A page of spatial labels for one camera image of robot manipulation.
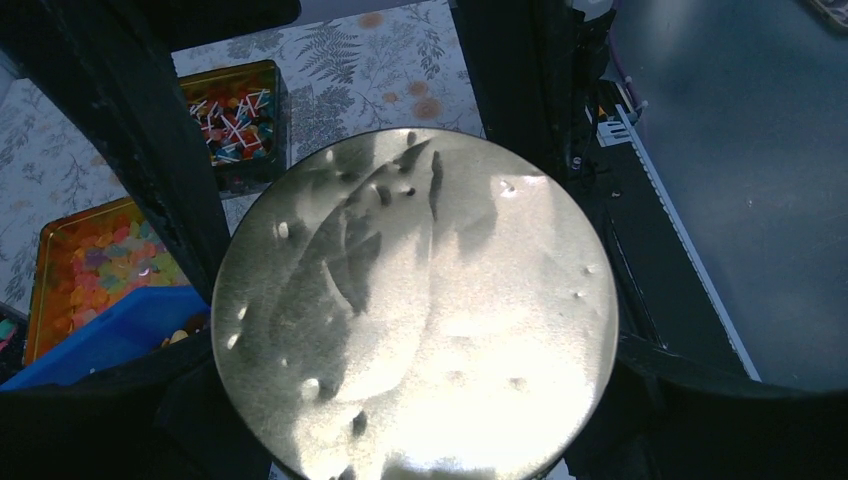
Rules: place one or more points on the gold tin with lollipops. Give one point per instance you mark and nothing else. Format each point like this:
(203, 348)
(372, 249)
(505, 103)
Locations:
(243, 113)

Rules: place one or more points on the floral patterned table mat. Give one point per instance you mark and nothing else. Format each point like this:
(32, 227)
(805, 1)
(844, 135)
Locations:
(360, 66)

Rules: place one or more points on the gold round jar lid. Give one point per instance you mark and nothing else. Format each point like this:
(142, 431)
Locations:
(415, 303)

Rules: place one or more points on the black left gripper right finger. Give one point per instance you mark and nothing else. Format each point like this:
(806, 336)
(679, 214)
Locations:
(664, 416)

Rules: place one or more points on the dark tin with pastel candies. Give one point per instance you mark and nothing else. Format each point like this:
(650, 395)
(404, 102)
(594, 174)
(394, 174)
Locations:
(14, 330)

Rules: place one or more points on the gold tin with gummy candies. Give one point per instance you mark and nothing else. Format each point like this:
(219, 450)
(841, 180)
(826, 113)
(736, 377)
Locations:
(87, 262)

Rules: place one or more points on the grey cable duct rail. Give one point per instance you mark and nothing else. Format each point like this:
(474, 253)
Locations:
(627, 124)

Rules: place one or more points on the blue plastic bin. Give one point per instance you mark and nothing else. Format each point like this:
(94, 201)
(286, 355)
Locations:
(128, 330)

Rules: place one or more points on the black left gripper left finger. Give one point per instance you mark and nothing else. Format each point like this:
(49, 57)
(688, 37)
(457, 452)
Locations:
(162, 416)

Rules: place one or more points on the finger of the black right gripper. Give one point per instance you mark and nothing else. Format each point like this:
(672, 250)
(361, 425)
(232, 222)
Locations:
(536, 68)
(107, 65)

